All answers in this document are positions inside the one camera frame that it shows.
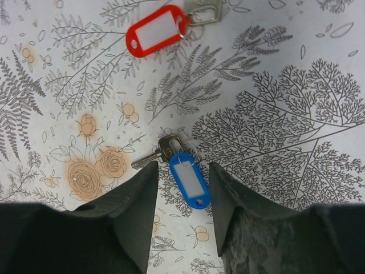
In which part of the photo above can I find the floral table mat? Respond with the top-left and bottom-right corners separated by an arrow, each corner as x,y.
1,1 -> 364,273

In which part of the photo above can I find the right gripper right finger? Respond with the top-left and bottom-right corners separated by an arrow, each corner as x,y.
209,163 -> 364,273

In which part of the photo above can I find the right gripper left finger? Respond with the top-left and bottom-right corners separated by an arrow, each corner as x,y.
1,162 -> 159,273

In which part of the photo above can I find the blue key tag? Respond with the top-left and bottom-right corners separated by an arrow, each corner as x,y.
131,133 -> 212,211

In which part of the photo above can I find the red key tag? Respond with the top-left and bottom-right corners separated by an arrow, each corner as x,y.
125,0 -> 226,58

